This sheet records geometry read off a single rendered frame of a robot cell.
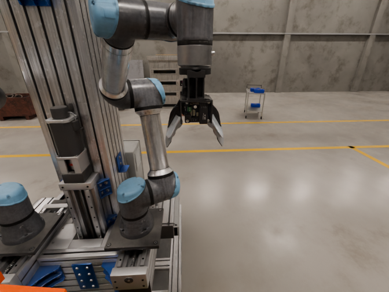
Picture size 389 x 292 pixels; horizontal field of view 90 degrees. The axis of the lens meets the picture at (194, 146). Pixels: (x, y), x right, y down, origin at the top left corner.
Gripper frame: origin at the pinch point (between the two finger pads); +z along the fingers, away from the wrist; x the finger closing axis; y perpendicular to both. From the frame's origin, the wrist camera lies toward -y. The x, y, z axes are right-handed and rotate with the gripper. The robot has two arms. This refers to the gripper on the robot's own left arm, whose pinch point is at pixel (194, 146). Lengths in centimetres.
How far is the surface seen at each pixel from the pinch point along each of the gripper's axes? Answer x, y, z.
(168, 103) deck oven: -60, -706, 136
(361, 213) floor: 213, -123, 152
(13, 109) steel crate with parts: -507, -555, 116
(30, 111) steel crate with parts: -464, -560, 125
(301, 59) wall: 619, -1022, -16
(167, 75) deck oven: -56, -703, 33
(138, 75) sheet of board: -223, -996, 54
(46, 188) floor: -206, -198, 151
